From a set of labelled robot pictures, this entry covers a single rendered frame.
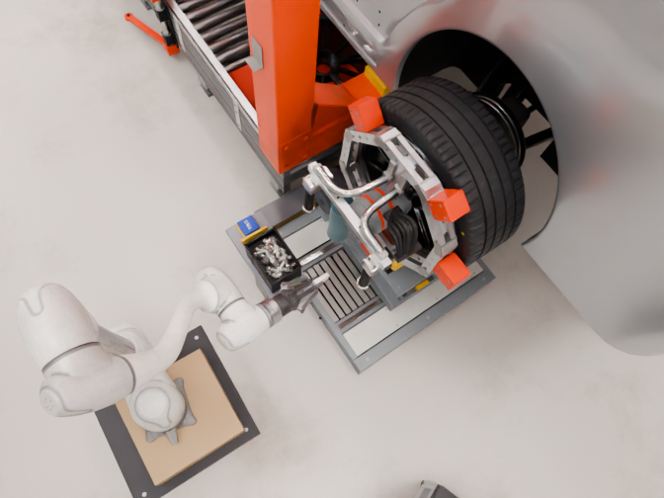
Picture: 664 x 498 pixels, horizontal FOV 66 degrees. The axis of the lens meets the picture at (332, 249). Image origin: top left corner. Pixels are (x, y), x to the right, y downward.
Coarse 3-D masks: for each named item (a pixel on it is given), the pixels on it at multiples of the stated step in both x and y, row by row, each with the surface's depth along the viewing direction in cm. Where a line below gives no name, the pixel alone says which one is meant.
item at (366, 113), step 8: (368, 96) 164; (352, 104) 162; (360, 104) 159; (368, 104) 159; (376, 104) 160; (352, 112) 163; (360, 112) 159; (368, 112) 160; (376, 112) 161; (360, 120) 161; (368, 120) 161; (376, 120) 162; (360, 128) 164; (368, 128) 162
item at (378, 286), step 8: (344, 240) 246; (352, 240) 248; (344, 248) 252; (352, 248) 247; (352, 256) 248; (360, 256) 245; (360, 264) 243; (376, 280) 241; (424, 280) 243; (432, 280) 241; (376, 288) 240; (384, 288) 240; (416, 288) 238; (424, 288) 245; (384, 296) 237; (392, 296) 239; (400, 296) 237; (408, 296) 237; (392, 304) 237
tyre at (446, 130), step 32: (384, 96) 170; (416, 96) 161; (448, 96) 157; (416, 128) 152; (448, 128) 151; (480, 128) 152; (448, 160) 149; (480, 160) 151; (512, 160) 155; (480, 192) 151; (512, 192) 157; (480, 224) 156; (512, 224) 167; (480, 256) 170
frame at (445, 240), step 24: (360, 144) 182; (384, 144) 155; (408, 144) 155; (360, 168) 195; (408, 168) 152; (432, 192) 151; (432, 216) 153; (384, 240) 197; (456, 240) 160; (408, 264) 188; (432, 264) 170
